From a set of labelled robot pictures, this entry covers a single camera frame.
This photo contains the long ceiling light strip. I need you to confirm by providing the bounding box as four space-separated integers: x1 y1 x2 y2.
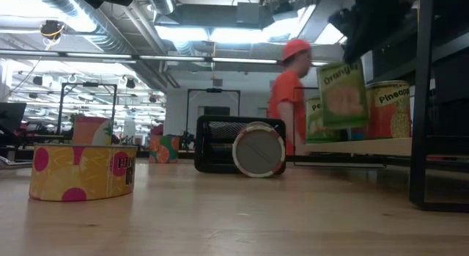
0 49 330 66

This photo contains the red rounded background object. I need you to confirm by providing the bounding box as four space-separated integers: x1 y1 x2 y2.
149 122 166 138

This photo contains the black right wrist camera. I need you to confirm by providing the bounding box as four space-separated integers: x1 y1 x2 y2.
328 8 353 36

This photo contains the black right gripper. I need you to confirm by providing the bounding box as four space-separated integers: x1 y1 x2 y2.
343 0 418 64

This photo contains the tall red pineapple can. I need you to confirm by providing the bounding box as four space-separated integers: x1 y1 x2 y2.
364 79 412 140

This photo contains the person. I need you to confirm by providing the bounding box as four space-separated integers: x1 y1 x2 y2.
267 38 313 157

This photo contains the metal box grater black frame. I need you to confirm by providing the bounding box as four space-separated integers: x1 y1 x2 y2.
193 115 287 175

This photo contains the silver metal kitchen utensil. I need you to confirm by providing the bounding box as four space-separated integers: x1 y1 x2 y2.
0 156 34 171

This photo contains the black frame workstation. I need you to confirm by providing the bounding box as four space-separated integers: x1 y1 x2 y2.
56 81 119 136
185 87 242 138

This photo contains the white red diced tomatoes can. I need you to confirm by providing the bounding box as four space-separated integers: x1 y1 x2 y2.
232 121 287 179

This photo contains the tall green oranges can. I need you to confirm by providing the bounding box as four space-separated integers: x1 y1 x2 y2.
317 60 369 131

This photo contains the black ceiling dome camera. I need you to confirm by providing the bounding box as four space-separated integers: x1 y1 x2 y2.
39 20 67 41

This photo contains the wide silver ceiling duct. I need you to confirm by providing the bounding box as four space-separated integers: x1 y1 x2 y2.
31 0 133 55

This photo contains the wooden shelf with black frame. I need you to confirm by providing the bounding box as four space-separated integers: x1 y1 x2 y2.
292 0 469 213

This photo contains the dark monitor screen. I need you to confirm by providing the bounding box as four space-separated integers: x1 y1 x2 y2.
0 101 28 133

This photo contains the black aluminium rig frame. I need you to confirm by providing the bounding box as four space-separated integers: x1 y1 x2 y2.
0 145 206 161

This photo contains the narrow silver ceiling duct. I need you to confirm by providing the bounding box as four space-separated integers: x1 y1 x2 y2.
146 0 177 15

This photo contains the short yellow pineapple rings can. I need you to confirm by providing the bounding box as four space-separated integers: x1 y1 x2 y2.
29 144 139 202

